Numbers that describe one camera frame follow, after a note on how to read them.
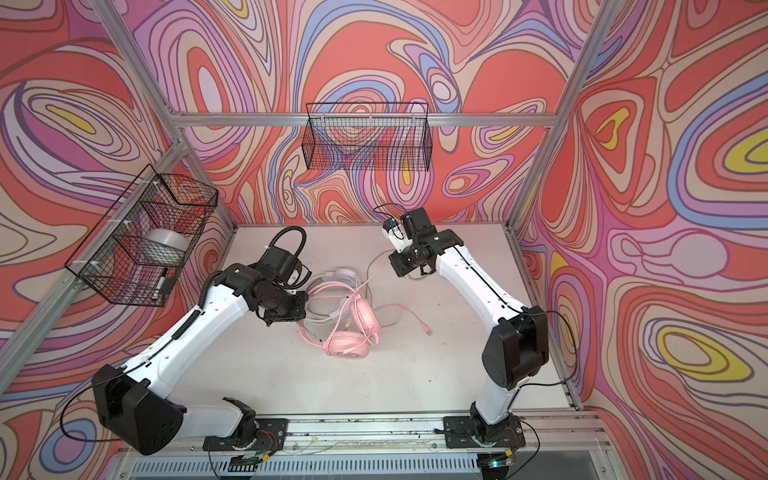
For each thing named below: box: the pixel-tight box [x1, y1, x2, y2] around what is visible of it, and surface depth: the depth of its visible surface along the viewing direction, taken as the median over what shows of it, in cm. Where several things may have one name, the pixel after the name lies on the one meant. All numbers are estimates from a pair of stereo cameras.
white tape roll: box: [141, 229, 190, 266], surface depth 74 cm
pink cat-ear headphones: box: [297, 282, 382, 360], surface depth 69 cm
